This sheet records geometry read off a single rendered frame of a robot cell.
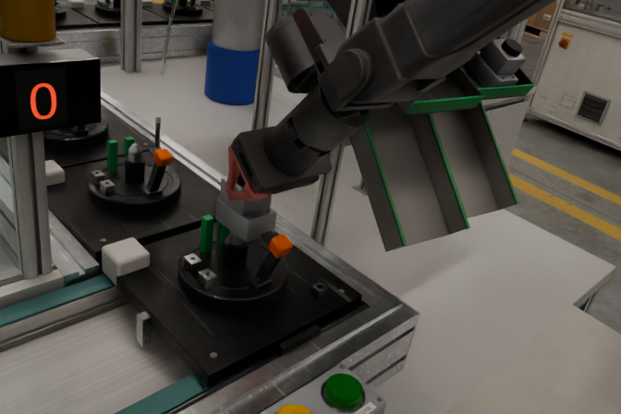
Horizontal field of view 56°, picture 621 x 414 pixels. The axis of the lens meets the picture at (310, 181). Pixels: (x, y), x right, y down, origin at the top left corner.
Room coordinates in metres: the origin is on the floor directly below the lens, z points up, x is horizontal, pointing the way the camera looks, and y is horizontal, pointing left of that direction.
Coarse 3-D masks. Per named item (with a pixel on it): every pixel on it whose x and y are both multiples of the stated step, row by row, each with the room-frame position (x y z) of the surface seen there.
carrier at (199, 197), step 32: (160, 128) 0.84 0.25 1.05; (128, 160) 0.77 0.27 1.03; (64, 192) 0.74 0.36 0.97; (96, 192) 0.72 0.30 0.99; (128, 192) 0.74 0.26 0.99; (160, 192) 0.74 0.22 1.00; (192, 192) 0.80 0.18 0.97; (64, 224) 0.67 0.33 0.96; (96, 224) 0.67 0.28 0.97; (128, 224) 0.69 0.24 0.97; (160, 224) 0.70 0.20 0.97; (192, 224) 0.72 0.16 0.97; (96, 256) 0.61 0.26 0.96
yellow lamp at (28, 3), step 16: (0, 0) 0.52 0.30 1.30; (16, 0) 0.52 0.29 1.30; (32, 0) 0.53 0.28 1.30; (48, 0) 0.54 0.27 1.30; (0, 16) 0.52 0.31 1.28; (16, 16) 0.52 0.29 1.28; (32, 16) 0.53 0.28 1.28; (48, 16) 0.54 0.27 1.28; (0, 32) 0.53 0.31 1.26; (16, 32) 0.52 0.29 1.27; (32, 32) 0.53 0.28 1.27; (48, 32) 0.54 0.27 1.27
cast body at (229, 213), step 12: (240, 180) 0.59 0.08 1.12; (216, 204) 0.60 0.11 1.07; (228, 204) 0.59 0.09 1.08; (240, 204) 0.58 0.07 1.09; (252, 204) 0.58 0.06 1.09; (264, 204) 0.60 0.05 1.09; (216, 216) 0.60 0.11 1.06; (228, 216) 0.59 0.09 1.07; (240, 216) 0.57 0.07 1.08; (252, 216) 0.58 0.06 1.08; (264, 216) 0.58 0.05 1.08; (228, 228) 0.59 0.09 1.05; (240, 228) 0.57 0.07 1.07; (252, 228) 0.57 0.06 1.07; (264, 228) 0.58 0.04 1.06
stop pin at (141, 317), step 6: (144, 312) 0.52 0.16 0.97; (138, 318) 0.51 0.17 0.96; (144, 318) 0.51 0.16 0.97; (150, 318) 0.51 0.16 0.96; (138, 324) 0.51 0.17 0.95; (144, 324) 0.51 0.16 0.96; (150, 324) 0.51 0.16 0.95; (138, 330) 0.51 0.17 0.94; (144, 330) 0.51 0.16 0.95; (150, 330) 0.51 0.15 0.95; (138, 336) 0.51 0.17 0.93; (144, 336) 0.51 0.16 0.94; (150, 336) 0.51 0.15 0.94; (144, 342) 0.51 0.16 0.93; (150, 342) 0.51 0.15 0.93
